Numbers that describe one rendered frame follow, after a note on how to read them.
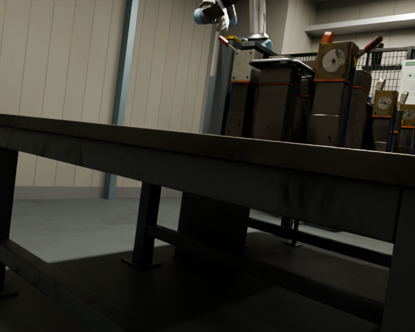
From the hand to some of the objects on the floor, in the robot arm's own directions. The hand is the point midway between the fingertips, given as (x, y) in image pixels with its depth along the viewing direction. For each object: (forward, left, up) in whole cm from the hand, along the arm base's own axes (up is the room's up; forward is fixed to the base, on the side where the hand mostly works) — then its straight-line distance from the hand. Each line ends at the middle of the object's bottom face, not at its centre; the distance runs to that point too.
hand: (215, 16), depth 152 cm
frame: (+23, +64, -121) cm, 139 cm away
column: (-34, +60, -121) cm, 139 cm away
